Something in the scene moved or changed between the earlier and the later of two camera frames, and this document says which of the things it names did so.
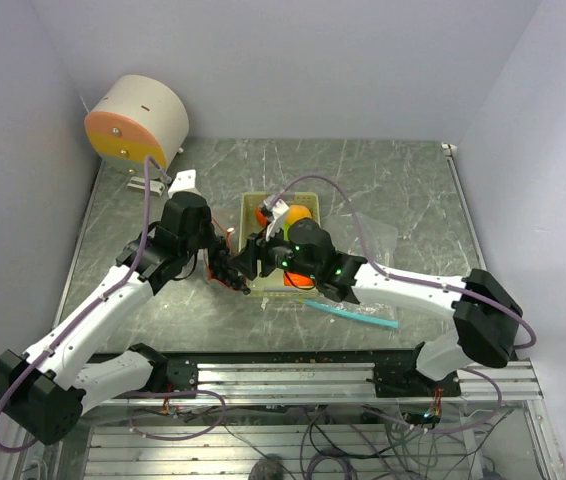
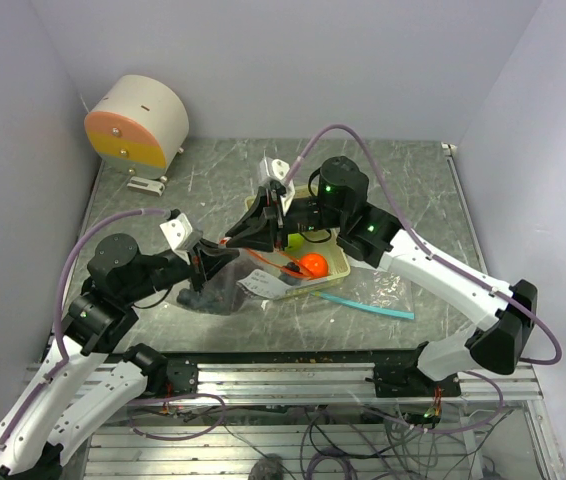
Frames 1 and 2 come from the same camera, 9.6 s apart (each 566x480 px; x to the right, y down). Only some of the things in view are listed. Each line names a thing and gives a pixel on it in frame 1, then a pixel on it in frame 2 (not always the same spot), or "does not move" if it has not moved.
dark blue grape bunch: x=220 y=270 to x=209 y=301
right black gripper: x=258 y=250 to x=261 y=227
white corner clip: x=448 y=149 does not move
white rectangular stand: x=137 y=185 does not move
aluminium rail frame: x=316 y=419 does not move
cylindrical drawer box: x=134 y=118 does not move
